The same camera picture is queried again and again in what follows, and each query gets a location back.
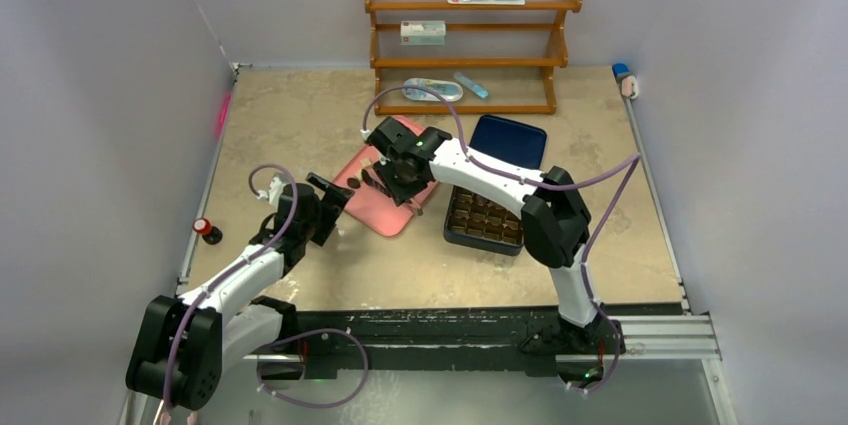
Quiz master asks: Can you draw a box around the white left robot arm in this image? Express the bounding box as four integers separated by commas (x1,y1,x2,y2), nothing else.
125,168,354,411

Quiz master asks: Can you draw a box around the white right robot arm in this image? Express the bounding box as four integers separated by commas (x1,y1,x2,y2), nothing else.
361,117,601,352

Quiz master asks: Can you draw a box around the blue chocolate tin box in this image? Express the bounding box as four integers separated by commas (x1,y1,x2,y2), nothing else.
443,187,524,256

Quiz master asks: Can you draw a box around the pink plastic tray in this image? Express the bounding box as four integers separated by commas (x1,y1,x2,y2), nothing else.
332,145,438,237

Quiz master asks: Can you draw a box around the light blue oval package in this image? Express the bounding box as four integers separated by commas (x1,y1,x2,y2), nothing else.
402,77,464,103

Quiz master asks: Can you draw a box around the red black button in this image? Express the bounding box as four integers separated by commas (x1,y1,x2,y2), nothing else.
192,217,223,245

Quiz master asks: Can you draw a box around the light blue small tube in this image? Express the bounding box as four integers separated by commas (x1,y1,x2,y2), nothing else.
453,72,489,100

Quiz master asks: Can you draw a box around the dark blue tin lid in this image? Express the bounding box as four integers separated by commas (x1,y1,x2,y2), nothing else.
468,114,547,169

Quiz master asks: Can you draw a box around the white green small box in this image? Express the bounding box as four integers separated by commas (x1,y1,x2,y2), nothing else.
399,21,447,46

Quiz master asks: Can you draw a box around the wooden shelf rack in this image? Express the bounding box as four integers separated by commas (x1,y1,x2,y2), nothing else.
364,0,583,114

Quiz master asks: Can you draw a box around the blue white corner device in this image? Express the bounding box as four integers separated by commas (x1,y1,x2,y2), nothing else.
611,63,639,100

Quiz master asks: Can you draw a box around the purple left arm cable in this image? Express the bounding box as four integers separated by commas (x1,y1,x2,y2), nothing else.
162,164,370,410

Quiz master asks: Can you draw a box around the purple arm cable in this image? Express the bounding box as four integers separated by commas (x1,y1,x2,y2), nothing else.
162,164,370,410
360,84,643,395

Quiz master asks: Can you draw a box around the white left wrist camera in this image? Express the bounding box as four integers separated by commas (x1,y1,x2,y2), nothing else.
256,174,286,207

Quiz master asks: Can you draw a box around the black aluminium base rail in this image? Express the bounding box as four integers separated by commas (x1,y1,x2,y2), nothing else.
135,305,720,384

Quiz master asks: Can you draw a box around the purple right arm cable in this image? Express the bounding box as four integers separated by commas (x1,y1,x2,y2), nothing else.
360,84,643,395

